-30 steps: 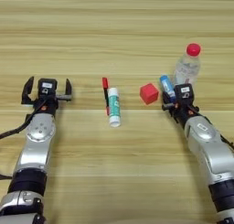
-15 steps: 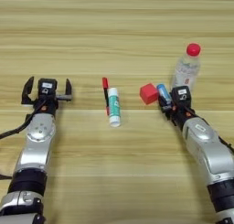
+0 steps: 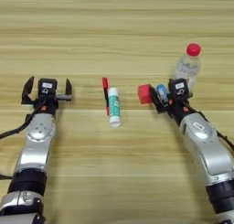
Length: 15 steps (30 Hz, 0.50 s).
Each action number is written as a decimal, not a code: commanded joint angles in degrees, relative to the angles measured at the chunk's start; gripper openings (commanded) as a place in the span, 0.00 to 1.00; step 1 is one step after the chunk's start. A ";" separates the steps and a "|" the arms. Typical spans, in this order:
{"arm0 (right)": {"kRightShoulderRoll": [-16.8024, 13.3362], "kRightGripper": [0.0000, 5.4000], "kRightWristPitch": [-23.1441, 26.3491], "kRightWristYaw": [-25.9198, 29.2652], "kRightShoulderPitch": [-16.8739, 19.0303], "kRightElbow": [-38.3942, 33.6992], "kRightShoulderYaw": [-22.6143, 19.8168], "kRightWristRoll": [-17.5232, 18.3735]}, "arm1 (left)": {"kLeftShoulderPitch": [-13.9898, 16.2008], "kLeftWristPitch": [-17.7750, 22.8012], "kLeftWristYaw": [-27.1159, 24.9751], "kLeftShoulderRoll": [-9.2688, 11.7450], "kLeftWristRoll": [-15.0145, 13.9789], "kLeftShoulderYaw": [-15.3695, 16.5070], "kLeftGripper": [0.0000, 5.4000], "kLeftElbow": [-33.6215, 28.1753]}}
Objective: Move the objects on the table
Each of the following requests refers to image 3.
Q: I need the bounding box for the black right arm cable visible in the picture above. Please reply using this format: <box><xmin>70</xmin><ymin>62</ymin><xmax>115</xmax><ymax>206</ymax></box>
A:
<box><xmin>215</xmin><ymin>130</ymin><xmax>234</xmax><ymax>153</ymax></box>

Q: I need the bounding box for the red marker pen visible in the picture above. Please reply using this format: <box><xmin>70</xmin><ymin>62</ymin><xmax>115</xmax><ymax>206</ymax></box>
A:
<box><xmin>101</xmin><ymin>77</ymin><xmax>111</xmax><ymax>117</ymax></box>

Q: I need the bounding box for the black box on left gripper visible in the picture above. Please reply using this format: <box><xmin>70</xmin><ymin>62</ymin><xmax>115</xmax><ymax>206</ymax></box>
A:
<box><xmin>37</xmin><ymin>77</ymin><xmax>59</xmax><ymax>98</ymax></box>

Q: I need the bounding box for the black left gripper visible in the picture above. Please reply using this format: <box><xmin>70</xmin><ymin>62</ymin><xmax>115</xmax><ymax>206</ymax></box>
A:
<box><xmin>20</xmin><ymin>75</ymin><xmax>73</xmax><ymax>117</ymax></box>

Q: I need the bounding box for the green and white glue stick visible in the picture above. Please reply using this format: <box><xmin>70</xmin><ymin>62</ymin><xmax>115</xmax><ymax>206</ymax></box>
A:
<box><xmin>107</xmin><ymin>87</ymin><xmax>122</xmax><ymax>128</ymax></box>

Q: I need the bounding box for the clear bottle with red cap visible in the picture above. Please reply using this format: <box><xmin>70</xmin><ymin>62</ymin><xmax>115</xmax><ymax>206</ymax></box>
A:
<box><xmin>174</xmin><ymin>42</ymin><xmax>202</xmax><ymax>92</ymax></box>

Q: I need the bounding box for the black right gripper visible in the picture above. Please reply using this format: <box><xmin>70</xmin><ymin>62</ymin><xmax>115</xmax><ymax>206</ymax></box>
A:
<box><xmin>148</xmin><ymin>85</ymin><xmax>200</xmax><ymax>126</ymax></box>

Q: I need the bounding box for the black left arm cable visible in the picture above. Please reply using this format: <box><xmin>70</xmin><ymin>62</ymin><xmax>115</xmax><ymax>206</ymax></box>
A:
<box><xmin>0</xmin><ymin>101</ymin><xmax>46</xmax><ymax>181</ymax></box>

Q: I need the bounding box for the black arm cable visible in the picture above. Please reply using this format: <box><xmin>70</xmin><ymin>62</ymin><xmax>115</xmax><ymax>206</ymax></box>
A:
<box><xmin>0</xmin><ymin>101</ymin><xmax>46</xmax><ymax>181</ymax></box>
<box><xmin>215</xmin><ymin>130</ymin><xmax>234</xmax><ymax>153</ymax></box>

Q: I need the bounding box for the red cube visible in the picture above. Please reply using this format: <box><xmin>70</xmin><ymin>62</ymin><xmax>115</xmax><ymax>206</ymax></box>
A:
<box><xmin>137</xmin><ymin>83</ymin><xmax>154</xmax><ymax>105</ymax></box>

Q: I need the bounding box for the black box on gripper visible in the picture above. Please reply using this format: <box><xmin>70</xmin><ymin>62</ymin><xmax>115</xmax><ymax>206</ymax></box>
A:
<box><xmin>37</xmin><ymin>77</ymin><xmax>59</xmax><ymax>98</ymax></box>
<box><xmin>167</xmin><ymin>77</ymin><xmax>189</xmax><ymax>99</ymax></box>

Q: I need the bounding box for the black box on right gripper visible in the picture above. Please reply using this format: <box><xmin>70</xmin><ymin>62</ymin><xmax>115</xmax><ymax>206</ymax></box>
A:
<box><xmin>167</xmin><ymin>77</ymin><xmax>189</xmax><ymax>99</ymax></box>

